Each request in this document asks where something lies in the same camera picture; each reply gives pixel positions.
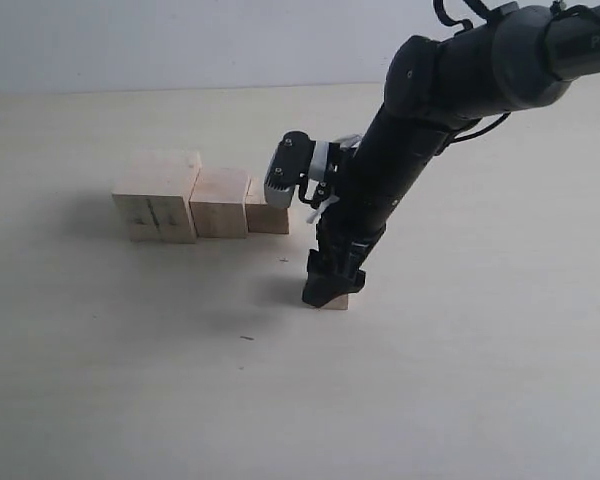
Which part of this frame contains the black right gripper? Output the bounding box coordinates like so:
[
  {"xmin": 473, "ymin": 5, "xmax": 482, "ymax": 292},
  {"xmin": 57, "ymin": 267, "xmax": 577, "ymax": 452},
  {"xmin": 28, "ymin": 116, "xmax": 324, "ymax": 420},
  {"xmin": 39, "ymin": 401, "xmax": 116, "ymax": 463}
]
[{"xmin": 301, "ymin": 112, "xmax": 450, "ymax": 308}]

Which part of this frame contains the smallest wooden cube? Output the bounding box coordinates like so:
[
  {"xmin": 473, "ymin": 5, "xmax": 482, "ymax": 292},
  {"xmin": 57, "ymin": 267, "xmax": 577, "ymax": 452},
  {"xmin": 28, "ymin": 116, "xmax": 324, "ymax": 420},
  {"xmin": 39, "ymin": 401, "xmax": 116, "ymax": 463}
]
[{"xmin": 318, "ymin": 295, "xmax": 349, "ymax": 311}]

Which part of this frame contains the third largest wooden cube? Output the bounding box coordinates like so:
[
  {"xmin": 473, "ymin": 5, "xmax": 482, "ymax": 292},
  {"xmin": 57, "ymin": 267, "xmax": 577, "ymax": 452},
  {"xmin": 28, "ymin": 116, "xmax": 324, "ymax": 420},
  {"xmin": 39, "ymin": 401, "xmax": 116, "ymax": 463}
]
[{"xmin": 245, "ymin": 177, "xmax": 290, "ymax": 235}]

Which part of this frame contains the second largest wooden cube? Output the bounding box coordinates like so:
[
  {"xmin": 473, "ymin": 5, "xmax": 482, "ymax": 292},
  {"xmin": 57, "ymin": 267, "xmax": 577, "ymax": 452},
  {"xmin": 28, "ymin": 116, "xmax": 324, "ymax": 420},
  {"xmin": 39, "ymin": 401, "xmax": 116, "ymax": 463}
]
[{"xmin": 189, "ymin": 167, "xmax": 251, "ymax": 239}]

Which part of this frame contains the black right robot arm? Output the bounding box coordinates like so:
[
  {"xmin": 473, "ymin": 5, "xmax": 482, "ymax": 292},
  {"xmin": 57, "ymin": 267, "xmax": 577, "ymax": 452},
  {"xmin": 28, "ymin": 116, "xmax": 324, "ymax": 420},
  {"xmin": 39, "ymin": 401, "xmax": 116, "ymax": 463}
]
[{"xmin": 302, "ymin": 2, "xmax": 600, "ymax": 307}]

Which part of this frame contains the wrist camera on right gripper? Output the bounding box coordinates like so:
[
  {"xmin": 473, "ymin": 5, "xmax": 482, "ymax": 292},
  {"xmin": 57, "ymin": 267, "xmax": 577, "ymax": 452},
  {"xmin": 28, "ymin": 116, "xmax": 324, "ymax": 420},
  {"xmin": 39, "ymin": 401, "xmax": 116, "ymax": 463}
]
[{"xmin": 263, "ymin": 131, "xmax": 315, "ymax": 209}]

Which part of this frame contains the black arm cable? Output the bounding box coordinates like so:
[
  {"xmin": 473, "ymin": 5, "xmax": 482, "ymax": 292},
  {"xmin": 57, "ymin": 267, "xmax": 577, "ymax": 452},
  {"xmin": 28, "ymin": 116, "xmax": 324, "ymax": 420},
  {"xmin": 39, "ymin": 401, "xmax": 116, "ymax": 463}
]
[{"xmin": 429, "ymin": 0, "xmax": 600, "ymax": 146}]

